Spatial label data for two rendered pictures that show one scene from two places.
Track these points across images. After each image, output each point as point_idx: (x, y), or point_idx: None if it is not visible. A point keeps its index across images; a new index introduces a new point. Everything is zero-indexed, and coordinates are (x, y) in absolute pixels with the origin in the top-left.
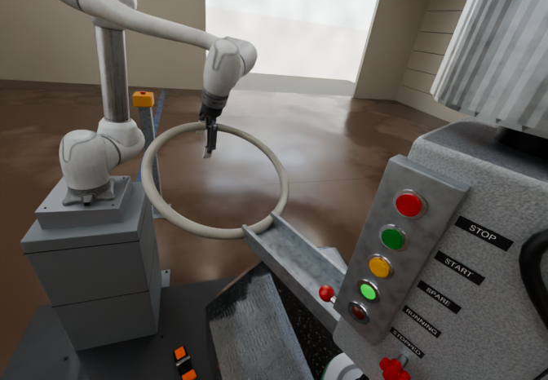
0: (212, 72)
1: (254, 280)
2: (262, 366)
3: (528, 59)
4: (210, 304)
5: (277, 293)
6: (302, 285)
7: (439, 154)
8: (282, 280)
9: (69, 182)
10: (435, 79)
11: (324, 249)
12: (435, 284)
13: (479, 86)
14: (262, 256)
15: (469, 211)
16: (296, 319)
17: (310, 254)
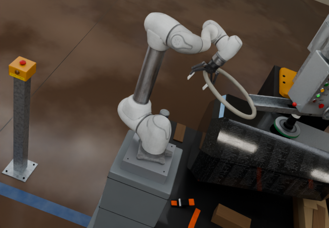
0: (235, 53)
1: (227, 128)
2: (256, 147)
3: None
4: (213, 153)
5: (243, 124)
6: (282, 107)
7: None
8: (273, 111)
9: (163, 150)
10: (327, 55)
11: (227, 97)
12: (328, 87)
13: None
14: (265, 109)
15: None
16: (255, 125)
17: (268, 100)
